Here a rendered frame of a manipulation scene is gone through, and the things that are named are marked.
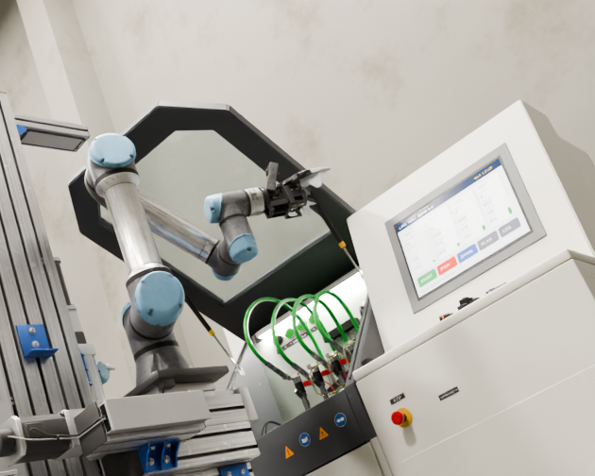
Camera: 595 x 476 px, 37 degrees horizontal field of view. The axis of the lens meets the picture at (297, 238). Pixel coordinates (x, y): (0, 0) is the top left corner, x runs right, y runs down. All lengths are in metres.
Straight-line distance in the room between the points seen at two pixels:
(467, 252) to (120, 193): 1.03
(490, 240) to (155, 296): 1.03
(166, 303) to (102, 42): 5.05
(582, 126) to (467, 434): 2.24
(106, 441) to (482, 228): 1.31
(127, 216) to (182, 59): 4.04
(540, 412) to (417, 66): 2.88
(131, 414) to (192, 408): 0.16
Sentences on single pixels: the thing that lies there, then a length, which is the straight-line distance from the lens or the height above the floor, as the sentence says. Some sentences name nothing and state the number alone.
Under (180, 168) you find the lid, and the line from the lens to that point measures 2.93.
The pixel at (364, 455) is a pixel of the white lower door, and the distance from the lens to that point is 2.51.
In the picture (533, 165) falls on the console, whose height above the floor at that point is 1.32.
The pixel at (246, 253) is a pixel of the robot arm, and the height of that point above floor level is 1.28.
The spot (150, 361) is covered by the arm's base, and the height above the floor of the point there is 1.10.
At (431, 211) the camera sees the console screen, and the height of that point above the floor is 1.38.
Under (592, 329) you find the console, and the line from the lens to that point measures 2.23.
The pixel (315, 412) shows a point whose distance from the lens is 2.59.
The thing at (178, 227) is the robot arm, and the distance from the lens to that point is 2.40.
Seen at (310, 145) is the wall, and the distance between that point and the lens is 5.23.
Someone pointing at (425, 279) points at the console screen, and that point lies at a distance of 2.72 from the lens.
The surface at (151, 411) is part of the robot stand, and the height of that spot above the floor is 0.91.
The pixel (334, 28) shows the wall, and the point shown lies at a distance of 5.27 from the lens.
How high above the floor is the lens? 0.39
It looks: 23 degrees up
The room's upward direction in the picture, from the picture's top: 22 degrees counter-clockwise
